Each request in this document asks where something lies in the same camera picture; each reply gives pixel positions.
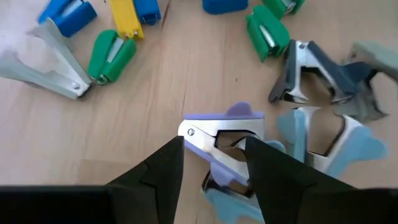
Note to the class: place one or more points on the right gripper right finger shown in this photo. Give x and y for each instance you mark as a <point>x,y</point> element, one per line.
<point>280,186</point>

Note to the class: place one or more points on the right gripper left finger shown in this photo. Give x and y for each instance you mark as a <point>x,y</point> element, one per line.
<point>155,186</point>

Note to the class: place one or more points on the light blue staple remover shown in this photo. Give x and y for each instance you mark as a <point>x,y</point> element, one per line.
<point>357,149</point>
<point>230,208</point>

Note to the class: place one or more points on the purple staple remover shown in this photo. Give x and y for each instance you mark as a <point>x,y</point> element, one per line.
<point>202,130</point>

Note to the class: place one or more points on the dark grey staple remover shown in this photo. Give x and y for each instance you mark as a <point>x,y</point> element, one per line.
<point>339,74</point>

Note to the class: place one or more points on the beige staple remover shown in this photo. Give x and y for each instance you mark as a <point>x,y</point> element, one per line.
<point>62,87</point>

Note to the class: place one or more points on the grey-green staple remover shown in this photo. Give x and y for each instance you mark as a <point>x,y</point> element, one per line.
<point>379,56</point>

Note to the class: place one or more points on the yellow plastic clip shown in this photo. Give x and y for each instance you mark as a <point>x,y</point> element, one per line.
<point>126,18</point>

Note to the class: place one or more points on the blue plastic clip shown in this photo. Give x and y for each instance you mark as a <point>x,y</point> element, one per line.
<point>77,18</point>
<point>147,11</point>

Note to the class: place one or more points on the blue mini stapler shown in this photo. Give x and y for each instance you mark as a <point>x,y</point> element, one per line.
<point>224,6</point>

